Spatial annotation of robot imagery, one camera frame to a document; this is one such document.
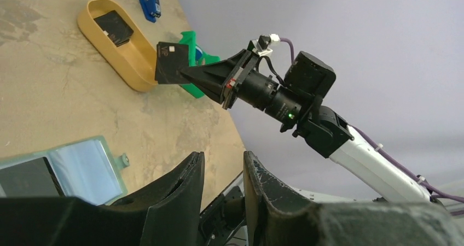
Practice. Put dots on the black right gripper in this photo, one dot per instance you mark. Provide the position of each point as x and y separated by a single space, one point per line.
290 101

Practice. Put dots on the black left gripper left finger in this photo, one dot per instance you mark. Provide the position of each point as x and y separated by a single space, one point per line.
164 212

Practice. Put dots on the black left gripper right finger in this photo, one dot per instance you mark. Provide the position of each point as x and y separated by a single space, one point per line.
278 215

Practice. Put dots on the green card holder wallet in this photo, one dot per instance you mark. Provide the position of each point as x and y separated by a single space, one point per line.
85 168

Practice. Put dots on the black card stack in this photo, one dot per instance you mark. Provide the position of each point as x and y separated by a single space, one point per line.
115 28

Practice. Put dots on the green bin with pens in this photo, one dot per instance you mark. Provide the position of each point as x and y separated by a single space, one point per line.
196 57

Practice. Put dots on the orange oval tray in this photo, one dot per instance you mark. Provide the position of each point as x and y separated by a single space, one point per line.
135 61

